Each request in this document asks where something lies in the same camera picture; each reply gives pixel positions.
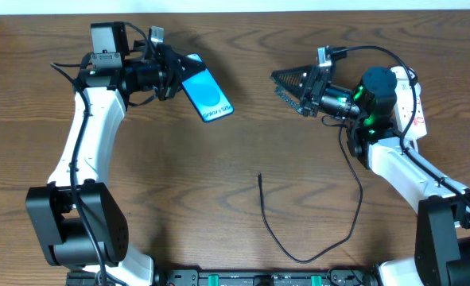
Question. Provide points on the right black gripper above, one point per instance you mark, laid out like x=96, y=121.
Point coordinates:
x=312, y=92

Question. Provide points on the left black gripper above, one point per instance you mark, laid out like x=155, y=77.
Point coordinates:
x=169, y=74

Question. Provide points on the blue Galaxy smartphone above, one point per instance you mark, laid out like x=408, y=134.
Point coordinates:
x=207, y=97

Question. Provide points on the white power strip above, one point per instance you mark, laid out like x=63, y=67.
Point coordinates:
x=411, y=107

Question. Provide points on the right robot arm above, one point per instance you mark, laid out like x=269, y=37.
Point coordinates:
x=370, y=113

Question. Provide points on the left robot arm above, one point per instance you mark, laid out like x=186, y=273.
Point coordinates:
x=76, y=220

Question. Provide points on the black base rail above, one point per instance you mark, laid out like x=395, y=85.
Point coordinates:
x=342, y=276

